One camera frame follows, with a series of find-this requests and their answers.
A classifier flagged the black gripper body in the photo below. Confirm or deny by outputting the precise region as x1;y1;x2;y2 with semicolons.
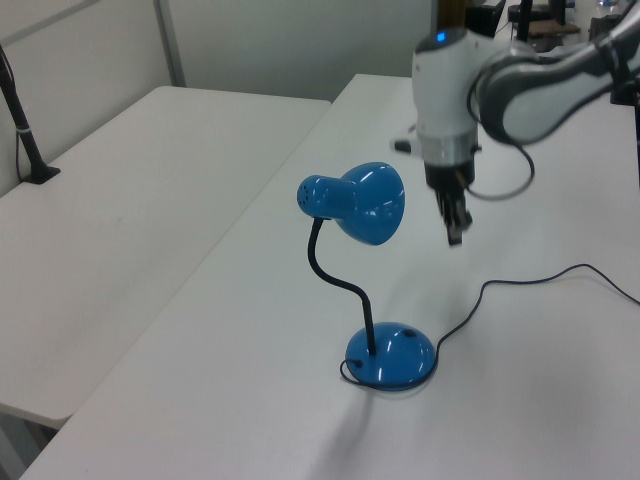
424;160;477;204

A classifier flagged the blue gooseneck desk lamp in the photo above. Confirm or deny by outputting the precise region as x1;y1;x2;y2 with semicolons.
293;160;438;393

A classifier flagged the black background pole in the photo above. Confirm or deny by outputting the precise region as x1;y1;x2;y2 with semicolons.
514;0;535;44

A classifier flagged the white side table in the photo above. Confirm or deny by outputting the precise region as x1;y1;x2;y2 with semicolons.
0;85;334;429

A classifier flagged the black lamp power cord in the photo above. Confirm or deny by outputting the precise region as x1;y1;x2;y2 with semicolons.
339;263;640;389

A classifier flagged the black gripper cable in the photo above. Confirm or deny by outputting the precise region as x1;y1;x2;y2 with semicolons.
464;82;537;202

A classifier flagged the black camera stand pole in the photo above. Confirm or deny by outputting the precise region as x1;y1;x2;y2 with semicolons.
0;42;62;184

